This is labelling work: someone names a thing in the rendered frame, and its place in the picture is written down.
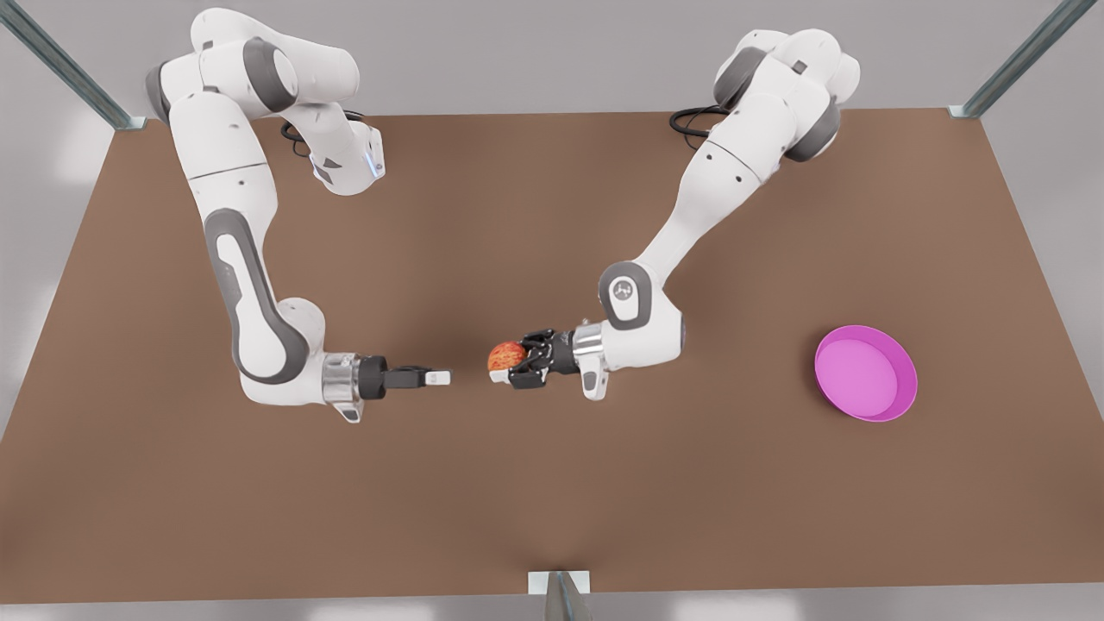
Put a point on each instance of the pink plate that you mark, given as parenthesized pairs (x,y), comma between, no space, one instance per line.
(865,373)

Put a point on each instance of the red apple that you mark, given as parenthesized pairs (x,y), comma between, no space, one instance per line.
(507,355)

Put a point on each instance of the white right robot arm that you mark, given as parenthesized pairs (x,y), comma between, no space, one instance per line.
(231,164)

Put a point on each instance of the silver frame post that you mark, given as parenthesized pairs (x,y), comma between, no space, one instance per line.
(562,595)
(1022,59)
(65,62)

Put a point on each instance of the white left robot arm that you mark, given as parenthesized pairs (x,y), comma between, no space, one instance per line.
(733,164)

